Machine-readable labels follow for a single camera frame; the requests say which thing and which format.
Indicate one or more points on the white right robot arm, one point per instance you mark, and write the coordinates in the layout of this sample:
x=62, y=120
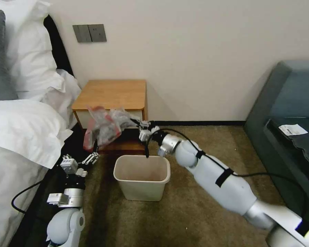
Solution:
x=221, y=180

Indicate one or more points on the clear red garbage bag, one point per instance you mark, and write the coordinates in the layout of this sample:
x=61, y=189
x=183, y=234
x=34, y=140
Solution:
x=105, y=126

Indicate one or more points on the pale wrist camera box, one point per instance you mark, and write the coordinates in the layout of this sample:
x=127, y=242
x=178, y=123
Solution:
x=143, y=135
x=68, y=164

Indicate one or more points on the dark grey sofa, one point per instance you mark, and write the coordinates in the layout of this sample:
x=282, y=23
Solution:
x=280, y=103

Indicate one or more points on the dark baseboard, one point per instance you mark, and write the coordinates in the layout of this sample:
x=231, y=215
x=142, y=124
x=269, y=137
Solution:
x=195, y=123

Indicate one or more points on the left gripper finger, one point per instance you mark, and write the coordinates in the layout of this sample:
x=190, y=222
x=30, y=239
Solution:
x=66, y=156
x=90, y=157

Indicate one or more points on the white bed sheet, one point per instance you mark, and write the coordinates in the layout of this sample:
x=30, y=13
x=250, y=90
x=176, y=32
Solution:
x=69, y=97

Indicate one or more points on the black headboard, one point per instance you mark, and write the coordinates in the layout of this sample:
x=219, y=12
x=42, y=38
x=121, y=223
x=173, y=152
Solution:
x=61, y=49

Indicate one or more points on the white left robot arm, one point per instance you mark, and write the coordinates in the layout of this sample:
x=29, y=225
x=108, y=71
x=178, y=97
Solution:
x=65, y=226

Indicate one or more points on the white duvet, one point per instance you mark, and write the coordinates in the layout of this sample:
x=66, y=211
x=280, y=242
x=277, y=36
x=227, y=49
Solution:
x=18, y=144

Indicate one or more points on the wooden bedside table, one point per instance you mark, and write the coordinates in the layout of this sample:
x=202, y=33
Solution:
x=113, y=99

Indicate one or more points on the beige plastic trash can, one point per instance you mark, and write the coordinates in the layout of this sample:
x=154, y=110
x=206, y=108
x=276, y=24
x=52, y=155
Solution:
x=141, y=177

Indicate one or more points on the large white pillow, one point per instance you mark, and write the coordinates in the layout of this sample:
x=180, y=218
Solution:
x=31, y=51

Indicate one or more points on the grey wall switch panel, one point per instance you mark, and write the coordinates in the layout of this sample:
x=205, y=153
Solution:
x=81, y=33

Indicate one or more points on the black flat bag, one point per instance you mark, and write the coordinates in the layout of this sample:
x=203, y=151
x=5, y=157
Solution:
x=296, y=146

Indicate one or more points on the white paper label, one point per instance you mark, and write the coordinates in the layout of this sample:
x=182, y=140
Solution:
x=293, y=129

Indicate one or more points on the grey wall socket panel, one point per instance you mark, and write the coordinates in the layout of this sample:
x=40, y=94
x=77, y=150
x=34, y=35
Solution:
x=97, y=32

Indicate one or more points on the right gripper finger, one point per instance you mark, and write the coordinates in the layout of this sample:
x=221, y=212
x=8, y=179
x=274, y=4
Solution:
x=141, y=122
x=144, y=126

